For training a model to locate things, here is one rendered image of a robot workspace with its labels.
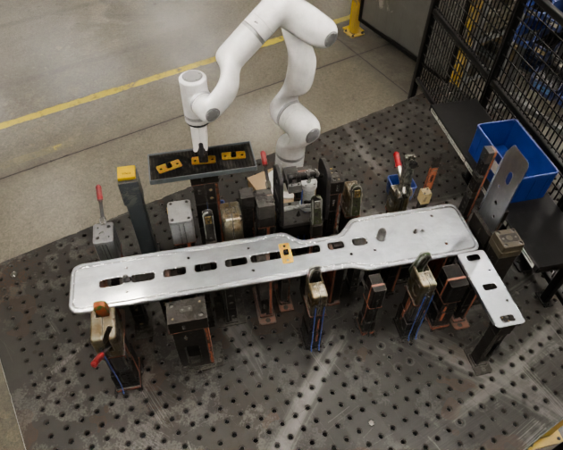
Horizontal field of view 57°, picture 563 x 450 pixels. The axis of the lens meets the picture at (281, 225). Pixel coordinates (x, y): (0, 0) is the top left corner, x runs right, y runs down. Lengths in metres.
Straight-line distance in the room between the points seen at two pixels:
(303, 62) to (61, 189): 2.18
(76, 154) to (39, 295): 1.78
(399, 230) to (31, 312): 1.39
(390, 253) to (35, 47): 3.94
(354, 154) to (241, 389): 1.29
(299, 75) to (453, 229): 0.77
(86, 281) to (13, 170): 2.15
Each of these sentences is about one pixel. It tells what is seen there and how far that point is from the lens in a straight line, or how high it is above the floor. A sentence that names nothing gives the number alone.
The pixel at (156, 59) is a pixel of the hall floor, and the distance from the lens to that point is 4.62.
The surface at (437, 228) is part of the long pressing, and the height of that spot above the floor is 1.00.
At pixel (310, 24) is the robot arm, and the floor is 1.58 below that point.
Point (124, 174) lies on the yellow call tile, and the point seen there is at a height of 1.16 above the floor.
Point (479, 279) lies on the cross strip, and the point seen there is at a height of 1.00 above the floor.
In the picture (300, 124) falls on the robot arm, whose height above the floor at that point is 1.19.
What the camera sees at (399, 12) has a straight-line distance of 4.42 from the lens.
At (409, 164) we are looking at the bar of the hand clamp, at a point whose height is 1.21.
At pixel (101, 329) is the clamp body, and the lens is 1.60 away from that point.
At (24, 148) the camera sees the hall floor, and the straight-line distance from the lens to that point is 4.00.
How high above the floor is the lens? 2.39
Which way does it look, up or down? 50 degrees down
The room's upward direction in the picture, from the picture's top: 1 degrees clockwise
